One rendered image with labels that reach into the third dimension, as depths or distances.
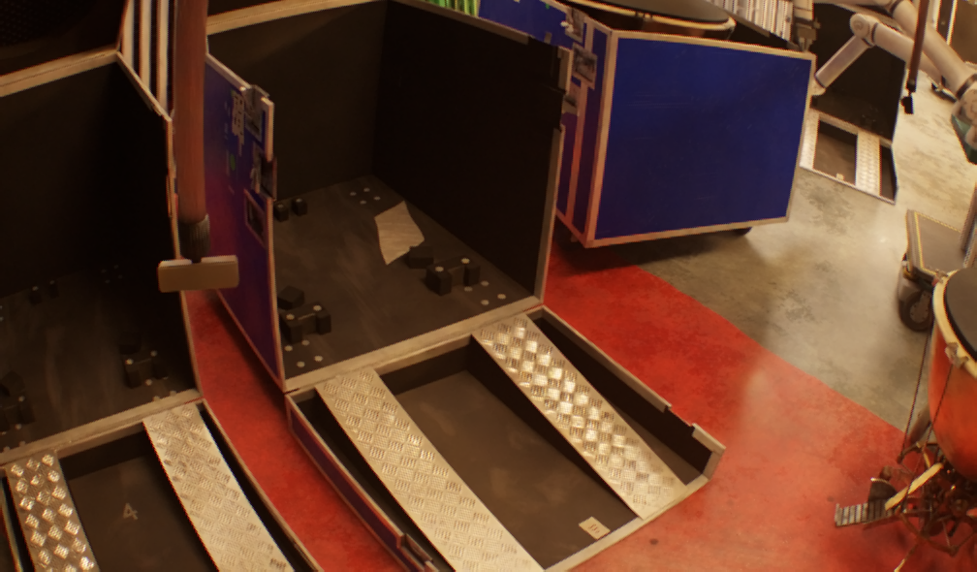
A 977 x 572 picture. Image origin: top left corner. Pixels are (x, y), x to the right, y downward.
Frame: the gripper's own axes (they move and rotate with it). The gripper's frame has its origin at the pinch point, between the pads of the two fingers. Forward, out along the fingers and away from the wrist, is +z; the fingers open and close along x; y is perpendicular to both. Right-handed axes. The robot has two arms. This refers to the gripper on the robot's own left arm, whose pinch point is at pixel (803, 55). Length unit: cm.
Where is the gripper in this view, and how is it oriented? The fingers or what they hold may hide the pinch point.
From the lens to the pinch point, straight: 325.4
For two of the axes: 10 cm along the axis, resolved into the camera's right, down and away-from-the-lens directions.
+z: -0.2, 9.3, 3.7
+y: -3.9, -3.5, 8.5
